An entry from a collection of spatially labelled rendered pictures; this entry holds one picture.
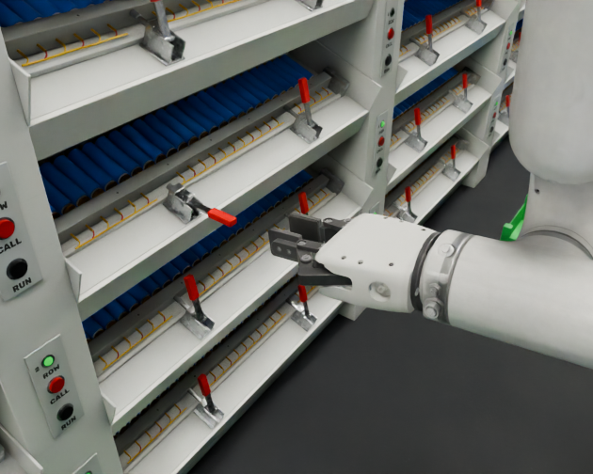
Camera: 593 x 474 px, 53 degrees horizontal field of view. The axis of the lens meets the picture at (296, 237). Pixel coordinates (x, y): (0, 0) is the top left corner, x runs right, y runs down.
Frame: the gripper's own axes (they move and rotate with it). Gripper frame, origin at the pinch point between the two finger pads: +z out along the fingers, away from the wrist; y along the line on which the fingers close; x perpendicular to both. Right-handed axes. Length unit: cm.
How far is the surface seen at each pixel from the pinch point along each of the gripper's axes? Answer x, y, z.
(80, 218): 3.8, -11.8, 19.8
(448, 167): -36, 96, 22
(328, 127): -1.1, 31.9, 16.0
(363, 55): 7.5, 42.7, 15.4
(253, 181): -1.5, 11.7, 15.4
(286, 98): 4.4, 28.0, 20.8
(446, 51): -1, 79, 16
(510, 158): -50, 138, 18
